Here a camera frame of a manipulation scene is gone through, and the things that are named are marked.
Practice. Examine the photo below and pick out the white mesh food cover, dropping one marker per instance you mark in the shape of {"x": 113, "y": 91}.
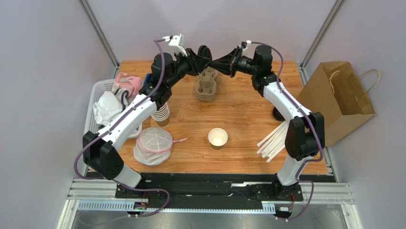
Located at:
{"x": 153, "y": 146}

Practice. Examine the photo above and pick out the pink cloth bag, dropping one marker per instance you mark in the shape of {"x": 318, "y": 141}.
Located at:
{"x": 132, "y": 84}

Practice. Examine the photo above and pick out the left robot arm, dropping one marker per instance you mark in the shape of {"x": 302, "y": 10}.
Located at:
{"x": 100, "y": 150}

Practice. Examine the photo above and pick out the white crumpled cloth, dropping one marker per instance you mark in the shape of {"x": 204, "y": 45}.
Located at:
{"x": 109, "y": 106}

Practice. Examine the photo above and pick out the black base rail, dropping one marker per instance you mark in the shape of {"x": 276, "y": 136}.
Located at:
{"x": 210, "y": 191}

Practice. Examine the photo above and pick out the paper coffee cup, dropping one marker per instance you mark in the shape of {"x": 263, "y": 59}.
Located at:
{"x": 217, "y": 138}

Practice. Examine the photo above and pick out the cardboard cup carrier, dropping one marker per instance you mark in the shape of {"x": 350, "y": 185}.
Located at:
{"x": 207, "y": 85}

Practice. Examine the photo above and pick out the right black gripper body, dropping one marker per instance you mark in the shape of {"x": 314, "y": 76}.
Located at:
{"x": 236, "y": 62}

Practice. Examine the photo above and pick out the blue folded cloth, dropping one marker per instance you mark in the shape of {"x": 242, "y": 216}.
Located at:
{"x": 147, "y": 79}

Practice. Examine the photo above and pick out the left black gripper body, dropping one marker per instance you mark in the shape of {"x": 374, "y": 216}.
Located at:
{"x": 191, "y": 70}

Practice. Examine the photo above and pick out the black cup lid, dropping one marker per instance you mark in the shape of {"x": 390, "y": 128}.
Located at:
{"x": 205, "y": 53}

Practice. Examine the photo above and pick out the white plastic basket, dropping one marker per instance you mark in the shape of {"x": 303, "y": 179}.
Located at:
{"x": 98, "y": 89}

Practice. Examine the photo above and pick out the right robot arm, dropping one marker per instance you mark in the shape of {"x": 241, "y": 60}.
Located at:
{"x": 306, "y": 129}

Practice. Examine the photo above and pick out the brown paper bag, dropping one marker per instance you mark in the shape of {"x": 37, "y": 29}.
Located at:
{"x": 337, "y": 93}

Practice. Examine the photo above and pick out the stack of paper cups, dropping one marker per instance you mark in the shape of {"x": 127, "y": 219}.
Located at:
{"x": 162, "y": 116}

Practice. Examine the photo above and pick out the stack of black lids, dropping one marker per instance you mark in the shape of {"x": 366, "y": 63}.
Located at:
{"x": 277, "y": 115}

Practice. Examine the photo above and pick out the bundle of white straws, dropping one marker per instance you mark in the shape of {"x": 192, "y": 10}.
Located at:
{"x": 273, "y": 143}

